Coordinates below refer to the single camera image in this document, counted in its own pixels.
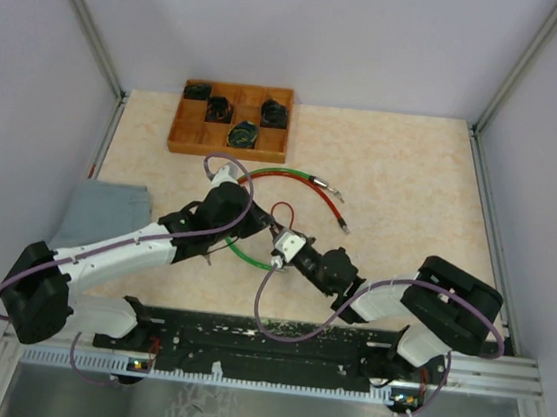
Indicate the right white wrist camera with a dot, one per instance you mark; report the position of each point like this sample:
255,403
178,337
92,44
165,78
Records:
288,247

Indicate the blue yellow rolled tie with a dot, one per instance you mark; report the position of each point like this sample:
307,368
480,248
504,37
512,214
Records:
243,135

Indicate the black orange rolled tie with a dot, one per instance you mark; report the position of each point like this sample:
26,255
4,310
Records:
219,110

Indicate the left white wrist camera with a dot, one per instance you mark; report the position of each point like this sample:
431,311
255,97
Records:
227,173

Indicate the black dotted rolled tie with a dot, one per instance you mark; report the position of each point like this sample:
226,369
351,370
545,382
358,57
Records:
274,115

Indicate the wooden compartment tray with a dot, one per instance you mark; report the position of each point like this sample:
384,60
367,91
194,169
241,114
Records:
191,134

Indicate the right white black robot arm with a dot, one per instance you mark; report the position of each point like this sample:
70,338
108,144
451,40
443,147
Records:
455,311

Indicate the green cable lock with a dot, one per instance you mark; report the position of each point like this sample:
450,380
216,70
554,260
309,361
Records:
247,260

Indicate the thin red wire padlock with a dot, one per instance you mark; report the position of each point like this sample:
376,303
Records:
283,215

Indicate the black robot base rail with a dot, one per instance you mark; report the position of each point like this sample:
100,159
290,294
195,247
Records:
342,363

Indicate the folded blue jeans cloth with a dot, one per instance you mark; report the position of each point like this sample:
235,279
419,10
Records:
103,210

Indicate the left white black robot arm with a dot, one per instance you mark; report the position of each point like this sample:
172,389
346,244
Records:
46,291

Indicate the dark green rolled tie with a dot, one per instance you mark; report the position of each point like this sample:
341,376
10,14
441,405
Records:
200,91

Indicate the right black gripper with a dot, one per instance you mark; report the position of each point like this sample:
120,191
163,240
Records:
309,239

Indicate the red cable lock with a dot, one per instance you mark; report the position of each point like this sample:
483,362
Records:
342,224

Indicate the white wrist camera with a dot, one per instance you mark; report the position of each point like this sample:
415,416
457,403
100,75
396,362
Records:
227,173
288,247

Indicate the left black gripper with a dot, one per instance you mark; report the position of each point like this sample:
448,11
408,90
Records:
259,219

